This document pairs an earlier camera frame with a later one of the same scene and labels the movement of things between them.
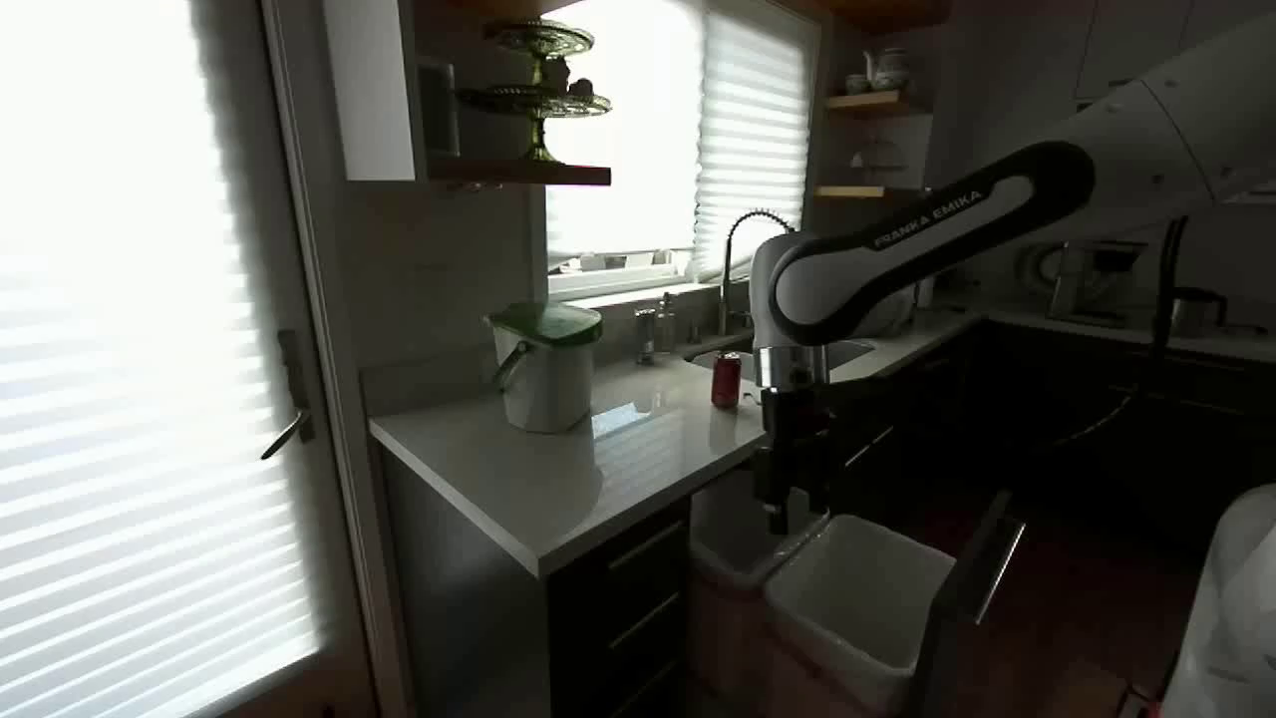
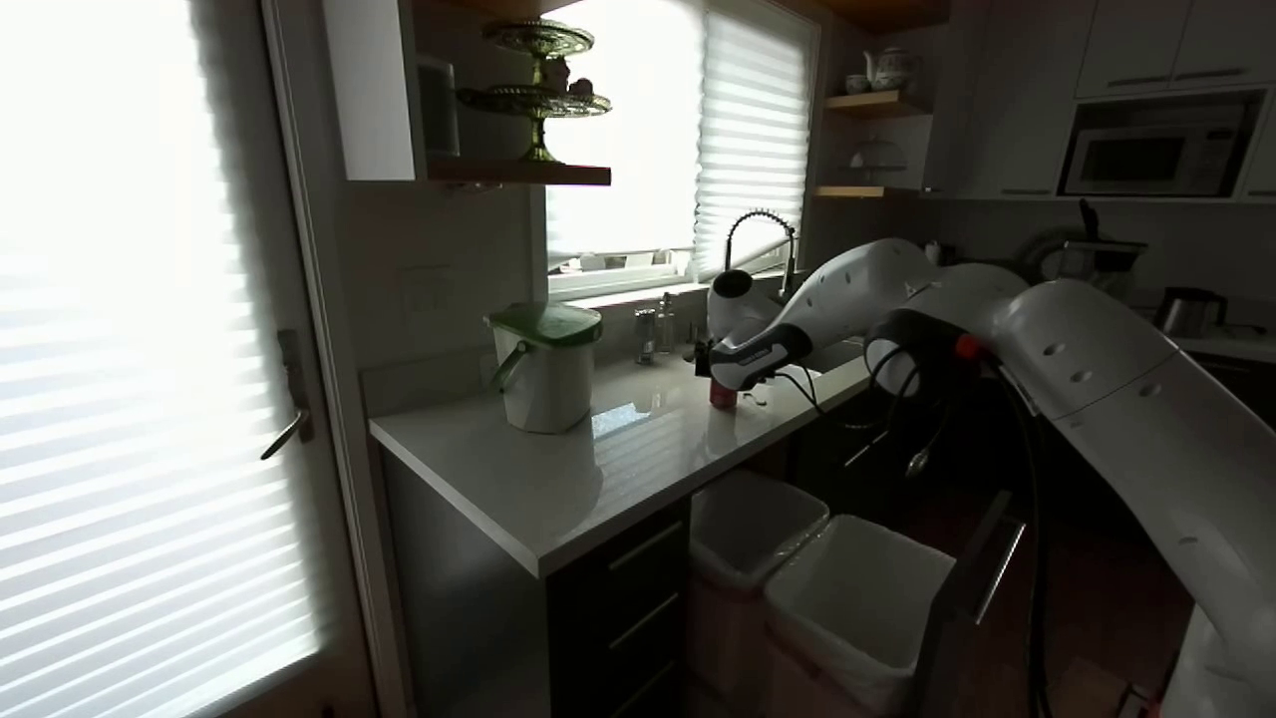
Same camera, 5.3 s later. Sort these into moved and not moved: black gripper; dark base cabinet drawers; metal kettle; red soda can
Moved: black gripper
Not moved: dark base cabinet drawers; metal kettle; red soda can
